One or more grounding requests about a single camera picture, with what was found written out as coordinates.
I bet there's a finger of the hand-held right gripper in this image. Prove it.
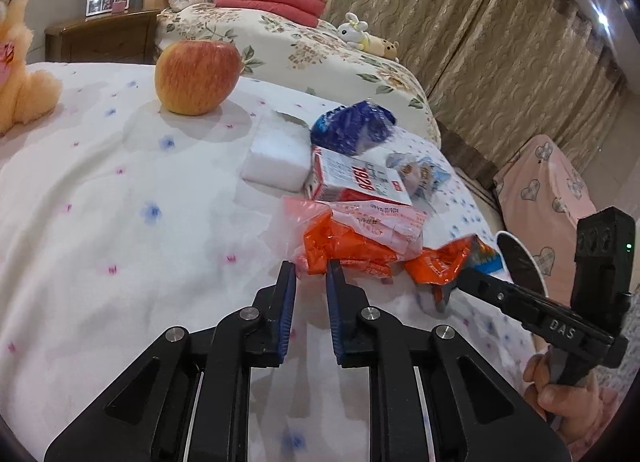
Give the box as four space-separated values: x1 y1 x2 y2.
456 267 576 325

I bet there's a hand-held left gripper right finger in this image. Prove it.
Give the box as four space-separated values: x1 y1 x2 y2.
325 259 573 462

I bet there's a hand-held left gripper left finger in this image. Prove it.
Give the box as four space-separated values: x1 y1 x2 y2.
44 260 298 462

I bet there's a white trash bin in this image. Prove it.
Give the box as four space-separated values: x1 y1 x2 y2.
496 230 548 297

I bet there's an orange snack bag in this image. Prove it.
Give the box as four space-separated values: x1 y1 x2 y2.
404 235 501 313

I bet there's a clear orange plastic bag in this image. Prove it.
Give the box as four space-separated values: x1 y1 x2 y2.
272 196 431 285

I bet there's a red white carton box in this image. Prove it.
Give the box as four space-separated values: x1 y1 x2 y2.
302 146 413 207

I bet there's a small clear snack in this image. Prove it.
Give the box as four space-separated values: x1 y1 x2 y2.
387 152 448 213

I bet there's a white foam wrap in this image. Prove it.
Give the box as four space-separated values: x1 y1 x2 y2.
241 109 312 190

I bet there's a blue wrapper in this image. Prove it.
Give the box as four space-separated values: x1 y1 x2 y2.
310 99 398 157

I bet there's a person's right hand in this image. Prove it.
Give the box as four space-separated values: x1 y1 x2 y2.
522 353 615 443

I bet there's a pink heart print cover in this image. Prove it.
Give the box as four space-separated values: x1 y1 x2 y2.
492 134 601 293

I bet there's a white flower print bedsheet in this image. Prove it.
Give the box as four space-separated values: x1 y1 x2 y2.
0 60 541 462

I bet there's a red apple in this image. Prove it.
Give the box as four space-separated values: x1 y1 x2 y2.
154 40 243 117

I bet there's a beige patterned curtain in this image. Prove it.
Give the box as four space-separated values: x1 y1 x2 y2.
252 0 631 187

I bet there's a floral bedspread bed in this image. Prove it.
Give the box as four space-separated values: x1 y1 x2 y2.
155 6 442 147

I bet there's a yellow plush toy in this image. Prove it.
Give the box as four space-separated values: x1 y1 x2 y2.
360 34 401 61

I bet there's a white bunny plush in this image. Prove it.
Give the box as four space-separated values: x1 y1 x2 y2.
336 12 371 50

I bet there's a wooden nightstand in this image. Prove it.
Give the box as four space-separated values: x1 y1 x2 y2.
45 9 161 65

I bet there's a cream teddy bear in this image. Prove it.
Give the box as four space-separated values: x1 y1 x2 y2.
0 0 63 137

